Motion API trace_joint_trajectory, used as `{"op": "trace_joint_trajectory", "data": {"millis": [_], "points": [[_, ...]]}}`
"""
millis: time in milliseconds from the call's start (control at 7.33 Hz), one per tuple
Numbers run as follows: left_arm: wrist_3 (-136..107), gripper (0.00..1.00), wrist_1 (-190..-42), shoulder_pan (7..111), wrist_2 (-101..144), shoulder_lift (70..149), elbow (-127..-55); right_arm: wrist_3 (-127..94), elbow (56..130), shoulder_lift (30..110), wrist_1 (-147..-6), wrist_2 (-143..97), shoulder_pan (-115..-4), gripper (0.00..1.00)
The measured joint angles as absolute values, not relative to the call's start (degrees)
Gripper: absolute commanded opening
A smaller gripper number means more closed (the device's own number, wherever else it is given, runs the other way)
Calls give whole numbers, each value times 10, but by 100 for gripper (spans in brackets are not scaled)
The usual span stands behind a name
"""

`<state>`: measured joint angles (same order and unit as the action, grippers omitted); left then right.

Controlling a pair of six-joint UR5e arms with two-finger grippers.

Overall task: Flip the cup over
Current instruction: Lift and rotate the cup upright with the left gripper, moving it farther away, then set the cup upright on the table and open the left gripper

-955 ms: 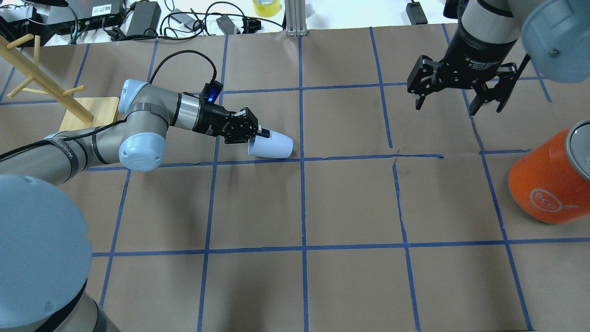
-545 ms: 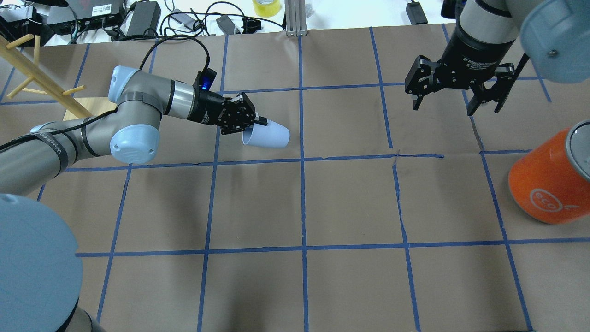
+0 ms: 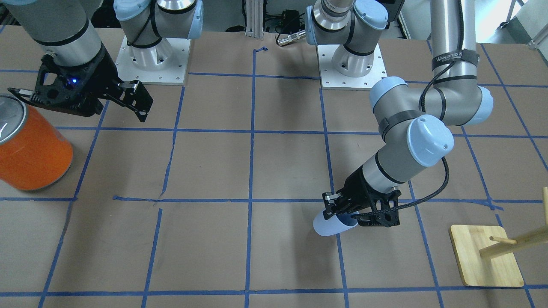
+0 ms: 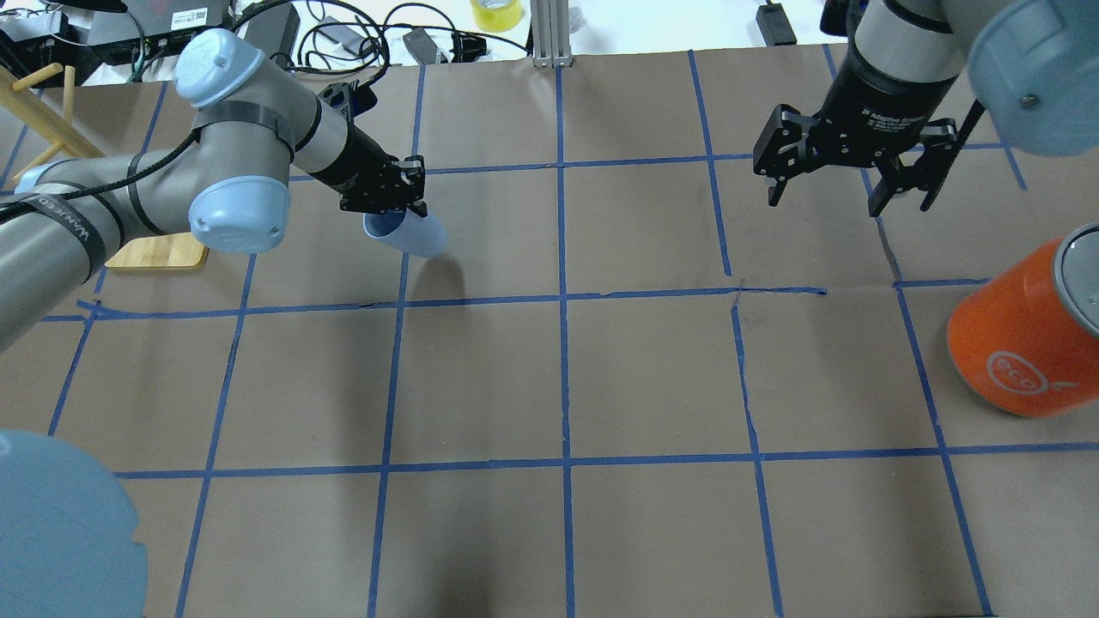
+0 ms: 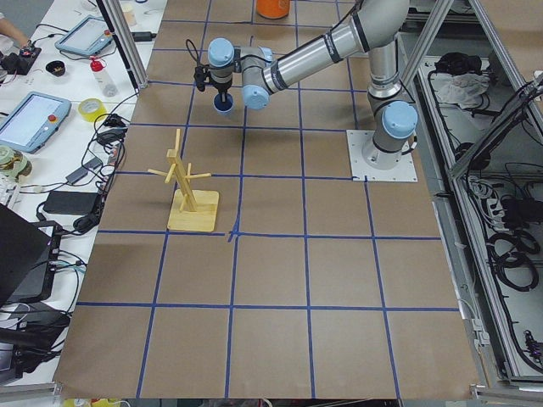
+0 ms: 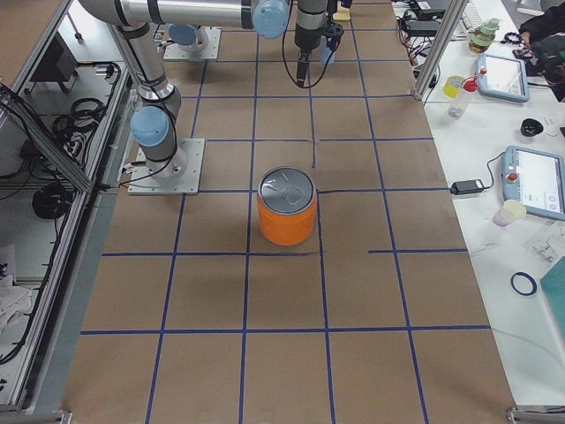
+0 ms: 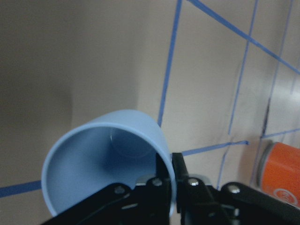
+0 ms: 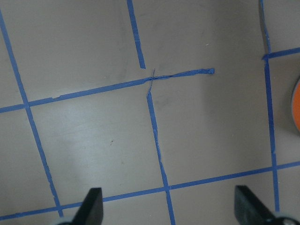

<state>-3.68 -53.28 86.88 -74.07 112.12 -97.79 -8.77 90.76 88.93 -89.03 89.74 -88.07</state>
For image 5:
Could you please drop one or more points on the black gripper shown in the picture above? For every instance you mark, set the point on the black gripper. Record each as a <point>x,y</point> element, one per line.
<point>221,89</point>

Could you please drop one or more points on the light blue plastic cup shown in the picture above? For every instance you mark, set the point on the light blue plastic cup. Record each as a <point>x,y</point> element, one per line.
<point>223,103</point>

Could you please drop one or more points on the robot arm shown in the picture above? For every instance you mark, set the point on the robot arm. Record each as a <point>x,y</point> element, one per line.
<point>371,27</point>

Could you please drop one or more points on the wooden cup tree stand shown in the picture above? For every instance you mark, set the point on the wooden cup tree stand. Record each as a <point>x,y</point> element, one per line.
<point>191,209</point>

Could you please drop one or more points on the orange can with grey lid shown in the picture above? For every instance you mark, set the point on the orange can with grey lid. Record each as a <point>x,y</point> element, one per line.
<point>273,9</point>

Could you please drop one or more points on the clear squeeze bottle red cap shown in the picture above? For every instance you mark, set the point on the clear squeeze bottle red cap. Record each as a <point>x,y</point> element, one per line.
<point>105,83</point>

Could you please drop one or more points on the yellow tape roll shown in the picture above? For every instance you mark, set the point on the yellow tape roll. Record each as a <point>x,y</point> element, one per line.
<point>92,109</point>

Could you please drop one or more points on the teach pendant far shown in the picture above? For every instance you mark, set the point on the teach pendant far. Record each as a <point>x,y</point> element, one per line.
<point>90,37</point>

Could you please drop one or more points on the teach pendant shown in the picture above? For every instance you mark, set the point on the teach pendant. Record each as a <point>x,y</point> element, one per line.
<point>34,120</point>
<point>90,37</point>

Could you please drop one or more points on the black bowl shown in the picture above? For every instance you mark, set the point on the black bowl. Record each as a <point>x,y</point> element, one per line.
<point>56,68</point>

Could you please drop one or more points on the black power adapter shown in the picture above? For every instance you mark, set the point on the black power adapter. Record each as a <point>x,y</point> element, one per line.
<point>70,203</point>

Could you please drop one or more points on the teach pendant near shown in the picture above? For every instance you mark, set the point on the teach pendant near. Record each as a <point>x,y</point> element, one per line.
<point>34,120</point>

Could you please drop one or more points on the white crumpled cloth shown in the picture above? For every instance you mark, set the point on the white crumpled cloth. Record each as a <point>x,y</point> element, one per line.
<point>466,90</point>

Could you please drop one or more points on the black laptop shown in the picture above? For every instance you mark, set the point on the black laptop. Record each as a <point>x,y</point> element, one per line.
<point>28,250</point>

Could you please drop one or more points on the aluminium frame post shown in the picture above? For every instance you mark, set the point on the aluminium frame post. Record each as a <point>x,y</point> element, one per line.
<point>113,16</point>

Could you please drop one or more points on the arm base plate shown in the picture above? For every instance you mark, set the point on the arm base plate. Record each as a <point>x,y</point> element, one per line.
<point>367,163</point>

